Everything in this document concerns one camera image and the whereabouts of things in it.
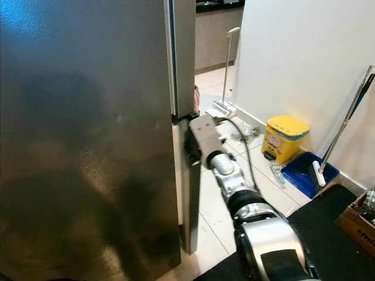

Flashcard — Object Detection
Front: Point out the stainless steel fridge cabinet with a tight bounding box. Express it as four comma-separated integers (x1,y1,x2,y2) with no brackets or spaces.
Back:
0,0,182,281

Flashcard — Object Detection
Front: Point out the white flat mop silver pole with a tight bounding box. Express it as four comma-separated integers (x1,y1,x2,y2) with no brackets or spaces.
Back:
213,26,241,118

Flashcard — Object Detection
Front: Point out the crumpled clear plastic wrap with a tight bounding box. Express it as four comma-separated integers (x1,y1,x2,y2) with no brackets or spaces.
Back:
229,126,262,146

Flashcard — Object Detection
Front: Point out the yellow pedal trash bin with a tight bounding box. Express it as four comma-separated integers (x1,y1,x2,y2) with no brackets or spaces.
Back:
262,115,310,166

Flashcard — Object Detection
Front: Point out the silver freezer door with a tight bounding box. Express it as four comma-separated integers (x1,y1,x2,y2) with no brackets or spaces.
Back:
167,0,197,118

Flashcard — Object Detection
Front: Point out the blue plastic dustpan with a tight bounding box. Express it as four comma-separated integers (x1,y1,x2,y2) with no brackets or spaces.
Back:
281,151,340,200

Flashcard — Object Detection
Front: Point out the white head broom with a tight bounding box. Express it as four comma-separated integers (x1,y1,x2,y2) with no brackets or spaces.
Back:
312,66,375,188

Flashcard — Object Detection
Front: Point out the black floor mat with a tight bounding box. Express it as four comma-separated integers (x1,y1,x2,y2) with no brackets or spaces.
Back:
196,184,375,281

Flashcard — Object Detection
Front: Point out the brown printed cardboard crate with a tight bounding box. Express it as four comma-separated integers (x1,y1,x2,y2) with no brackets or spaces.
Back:
335,190,375,258

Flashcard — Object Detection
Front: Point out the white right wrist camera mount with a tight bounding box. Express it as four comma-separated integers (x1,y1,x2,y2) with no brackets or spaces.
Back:
189,114,229,159

